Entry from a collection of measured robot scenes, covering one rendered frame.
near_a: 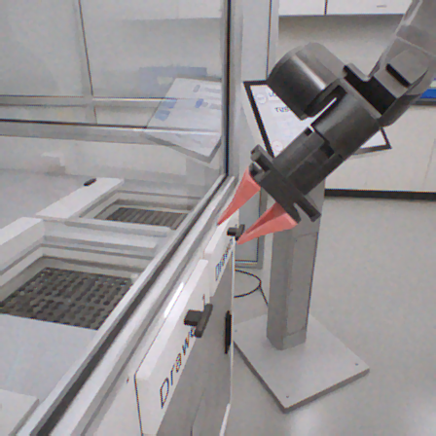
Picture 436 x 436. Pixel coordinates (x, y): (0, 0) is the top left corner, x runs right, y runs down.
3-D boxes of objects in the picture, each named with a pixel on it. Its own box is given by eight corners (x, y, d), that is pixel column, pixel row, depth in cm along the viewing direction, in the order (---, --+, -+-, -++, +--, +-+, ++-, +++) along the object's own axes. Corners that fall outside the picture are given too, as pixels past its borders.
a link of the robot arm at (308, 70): (438, 64, 38) (394, 112, 46) (358, -8, 40) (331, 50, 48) (354, 130, 36) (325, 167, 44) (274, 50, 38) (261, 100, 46)
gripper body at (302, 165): (247, 154, 46) (292, 109, 44) (302, 210, 48) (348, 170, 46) (246, 162, 40) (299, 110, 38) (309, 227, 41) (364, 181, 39)
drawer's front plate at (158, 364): (209, 305, 75) (208, 258, 71) (154, 438, 50) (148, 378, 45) (200, 304, 76) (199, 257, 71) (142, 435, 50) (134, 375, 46)
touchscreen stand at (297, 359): (369, 372, 164) (421, 141, 121) (284, 414, 145) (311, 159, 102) (297, 308, 204) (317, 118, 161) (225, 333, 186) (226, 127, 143)
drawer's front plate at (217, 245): (237, 236, 103) (238, 199, 99) (212, 298, 78) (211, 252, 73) (232, 236, 104) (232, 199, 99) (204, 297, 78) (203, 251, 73)
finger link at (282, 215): (212, 207, 49) (265, 157, 46) (250, 244, 50) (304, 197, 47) (206, 224, 42) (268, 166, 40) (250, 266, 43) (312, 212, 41)
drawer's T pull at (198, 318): (213, 308, 62) (213, 302, 61) (200, 340, 55) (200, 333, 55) (193, 306, 63) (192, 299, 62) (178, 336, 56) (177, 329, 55)
